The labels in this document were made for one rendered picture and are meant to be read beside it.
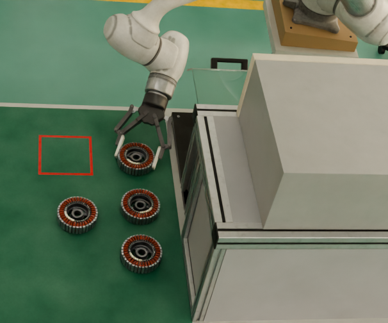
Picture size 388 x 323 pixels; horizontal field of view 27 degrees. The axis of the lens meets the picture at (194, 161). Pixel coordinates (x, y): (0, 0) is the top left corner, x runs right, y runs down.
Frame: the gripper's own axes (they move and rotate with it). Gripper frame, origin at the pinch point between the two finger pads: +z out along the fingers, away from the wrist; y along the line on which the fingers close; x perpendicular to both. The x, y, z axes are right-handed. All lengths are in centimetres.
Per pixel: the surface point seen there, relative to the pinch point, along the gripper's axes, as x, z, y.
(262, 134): 54, -3, -34
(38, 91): -112, -40, 68
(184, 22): -153, -109, 20
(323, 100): 54, -15, -45
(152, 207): 10.2, 14.8, -10.3
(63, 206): 15.0, 22.7, 13.0
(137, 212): 11.6, 17.7, -6.9
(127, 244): 17.7, 27.8, -7.9
